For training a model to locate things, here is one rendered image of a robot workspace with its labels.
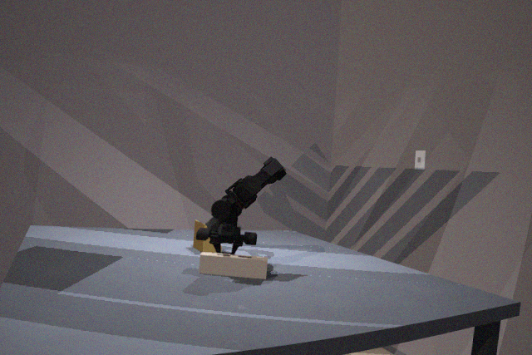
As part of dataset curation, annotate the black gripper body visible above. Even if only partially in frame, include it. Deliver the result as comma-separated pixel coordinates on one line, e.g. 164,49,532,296
196,216,257,245

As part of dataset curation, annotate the beige power strip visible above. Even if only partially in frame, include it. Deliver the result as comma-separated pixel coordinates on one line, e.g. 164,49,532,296
199,251,268,279

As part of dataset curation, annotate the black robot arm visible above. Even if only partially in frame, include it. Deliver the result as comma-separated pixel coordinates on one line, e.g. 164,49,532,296
206,156,287,244

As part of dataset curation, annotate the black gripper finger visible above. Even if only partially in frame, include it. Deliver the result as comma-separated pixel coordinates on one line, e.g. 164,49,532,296
231,242,243,254
209,242,221,254

